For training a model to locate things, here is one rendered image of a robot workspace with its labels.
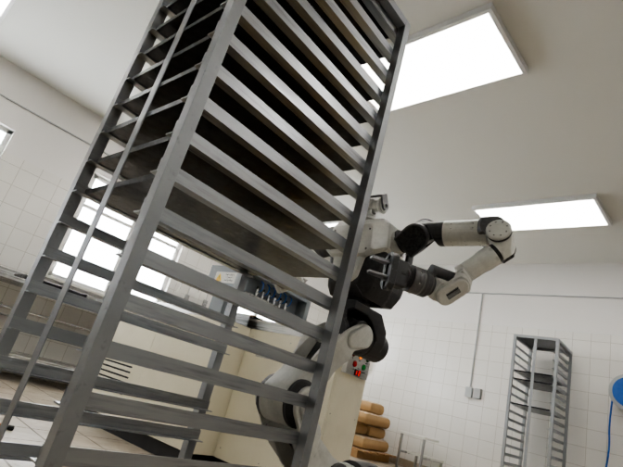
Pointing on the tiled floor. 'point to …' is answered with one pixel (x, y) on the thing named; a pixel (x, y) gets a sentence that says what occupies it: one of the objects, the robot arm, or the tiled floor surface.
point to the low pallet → (370, 455)
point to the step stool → (417, 452)
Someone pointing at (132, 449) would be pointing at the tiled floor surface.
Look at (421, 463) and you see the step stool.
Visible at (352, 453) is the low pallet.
